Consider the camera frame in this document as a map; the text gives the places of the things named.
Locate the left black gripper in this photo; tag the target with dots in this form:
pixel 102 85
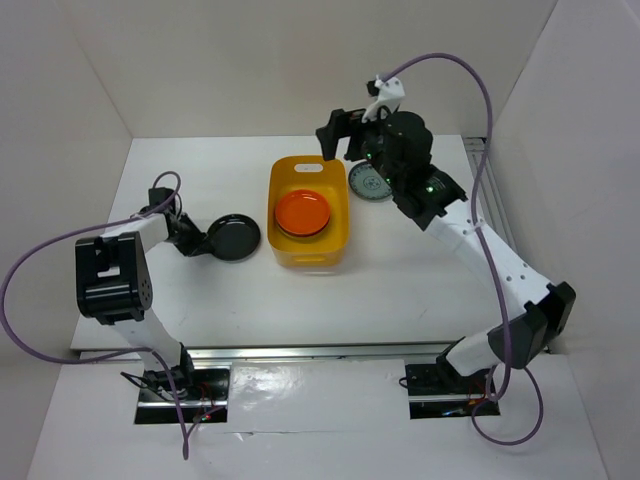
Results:
pixel 197 245

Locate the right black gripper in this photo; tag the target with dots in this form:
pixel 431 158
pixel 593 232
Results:
pixel 342 124

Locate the black plate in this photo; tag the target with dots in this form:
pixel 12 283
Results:
pixel 233 237

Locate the blue patterned plate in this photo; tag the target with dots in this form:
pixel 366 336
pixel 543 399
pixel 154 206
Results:
pixel 367 184

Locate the orange plate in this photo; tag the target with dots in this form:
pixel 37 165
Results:
pixel 302 213

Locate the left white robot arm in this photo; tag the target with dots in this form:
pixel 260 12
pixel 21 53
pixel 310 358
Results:
pixel 114 287

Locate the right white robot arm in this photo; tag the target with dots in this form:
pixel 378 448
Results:
pixel 534 309

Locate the yellow plastic bin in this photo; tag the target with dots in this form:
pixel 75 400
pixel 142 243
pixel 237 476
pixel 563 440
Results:
pixel 329 178

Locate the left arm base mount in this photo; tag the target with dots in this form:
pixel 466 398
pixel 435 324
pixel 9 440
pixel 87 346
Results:
pixel 206 400

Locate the aluminium front rail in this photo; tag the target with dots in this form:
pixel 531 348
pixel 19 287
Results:
pixel 401 350

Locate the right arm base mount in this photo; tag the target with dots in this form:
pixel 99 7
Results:
pixel 431 397

